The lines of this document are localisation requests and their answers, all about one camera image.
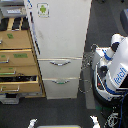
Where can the white fridge body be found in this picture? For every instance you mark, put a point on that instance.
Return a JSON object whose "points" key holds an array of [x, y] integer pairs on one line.
{"points": [[51, 72]]}

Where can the wooden drawer cabinet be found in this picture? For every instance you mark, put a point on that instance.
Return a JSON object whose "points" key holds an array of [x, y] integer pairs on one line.
{"points": [[19, 69]]}

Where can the white and blue robot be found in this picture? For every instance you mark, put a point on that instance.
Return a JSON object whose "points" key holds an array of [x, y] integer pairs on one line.
{"points": [[110, 66]]}

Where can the green android sticker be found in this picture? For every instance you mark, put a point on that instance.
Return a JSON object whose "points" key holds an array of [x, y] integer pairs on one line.
{"points": [[43, 9]]}

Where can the grey box on cabinet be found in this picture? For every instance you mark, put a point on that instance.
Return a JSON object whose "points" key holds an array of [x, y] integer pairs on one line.
{"points": [[13, 11]]}

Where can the middle fridge drawer handle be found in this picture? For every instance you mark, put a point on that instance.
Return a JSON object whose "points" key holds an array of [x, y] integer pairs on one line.
{"points": [[60, 63]]}

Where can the fridge drawer handle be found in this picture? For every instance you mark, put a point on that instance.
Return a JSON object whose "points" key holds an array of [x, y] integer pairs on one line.
{"points": [[60, 81], [60, 63]]}

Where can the bottom fridge drawer handle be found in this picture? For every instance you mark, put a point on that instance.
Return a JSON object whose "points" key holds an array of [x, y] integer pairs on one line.
{"points": [[60, 81]]}

